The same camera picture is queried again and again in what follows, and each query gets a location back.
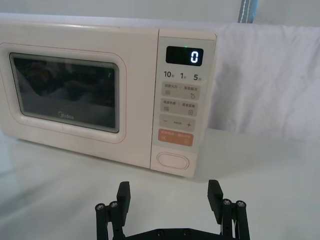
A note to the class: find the grey striped post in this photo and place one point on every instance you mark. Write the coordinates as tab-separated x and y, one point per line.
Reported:
246	10

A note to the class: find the cream microwave oven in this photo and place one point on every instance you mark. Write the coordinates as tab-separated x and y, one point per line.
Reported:
75	37

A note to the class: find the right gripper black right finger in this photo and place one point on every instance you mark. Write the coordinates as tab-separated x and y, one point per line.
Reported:
215	200

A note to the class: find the oven control panel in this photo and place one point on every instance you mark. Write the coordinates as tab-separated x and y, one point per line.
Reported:
180	117

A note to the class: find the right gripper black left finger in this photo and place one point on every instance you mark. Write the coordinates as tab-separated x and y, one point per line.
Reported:
123	200

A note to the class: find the cream oven door with window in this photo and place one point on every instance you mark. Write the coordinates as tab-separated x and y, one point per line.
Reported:
135	100

